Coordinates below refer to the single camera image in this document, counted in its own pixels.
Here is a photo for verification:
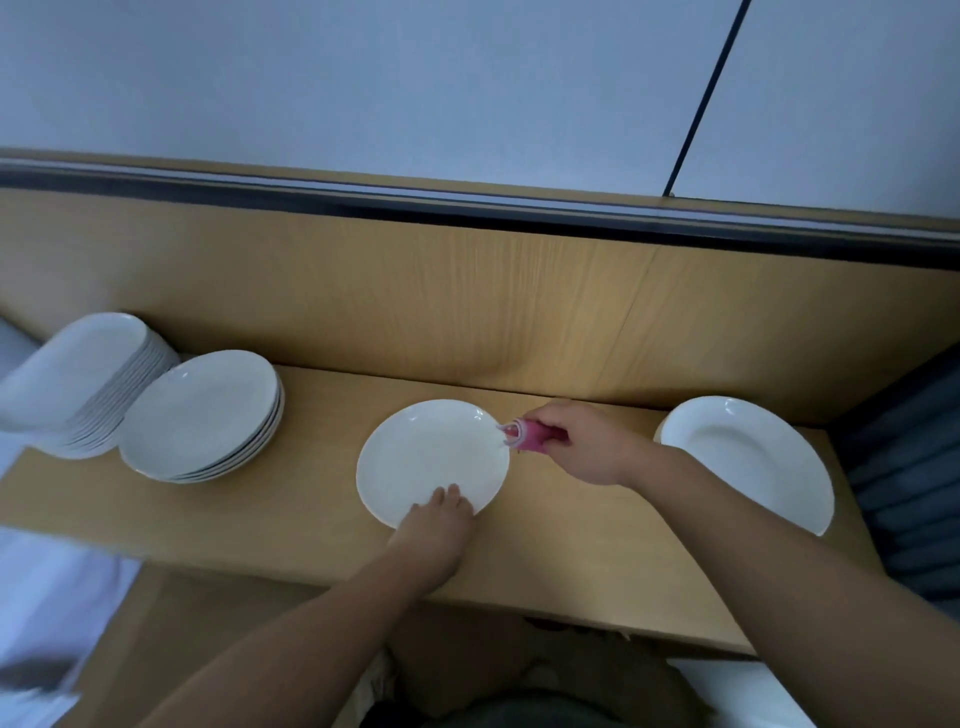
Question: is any white bed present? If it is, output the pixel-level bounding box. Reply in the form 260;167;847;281
0;435;144;728

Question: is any stack of cleaned round plates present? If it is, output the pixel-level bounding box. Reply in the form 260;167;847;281
118;349;287;485

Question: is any person's right hand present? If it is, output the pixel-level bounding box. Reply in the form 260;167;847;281
522;399;656;489

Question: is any person's left hand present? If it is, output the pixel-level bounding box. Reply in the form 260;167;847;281
387;483;479;590

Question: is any pile of white oblong plates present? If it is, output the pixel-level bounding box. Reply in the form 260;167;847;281
0;312;182;461

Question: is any person's right forearm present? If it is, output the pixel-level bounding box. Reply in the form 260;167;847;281
622;447;960;728

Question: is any grey curtain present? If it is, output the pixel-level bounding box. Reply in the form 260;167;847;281
832;345;960;617

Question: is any white glossy round plate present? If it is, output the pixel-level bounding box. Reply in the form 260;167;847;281
355;399;513;530

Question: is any black wall rail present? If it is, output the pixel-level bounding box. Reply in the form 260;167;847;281
0;157;960;272

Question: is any person's left forearm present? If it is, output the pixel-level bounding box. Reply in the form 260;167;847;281
142;555;459;728

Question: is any pink cleaning cloth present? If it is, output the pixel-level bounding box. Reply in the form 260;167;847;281
499;417;570;453

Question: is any stack of white round plates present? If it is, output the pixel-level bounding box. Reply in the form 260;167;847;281
652;396;837;539

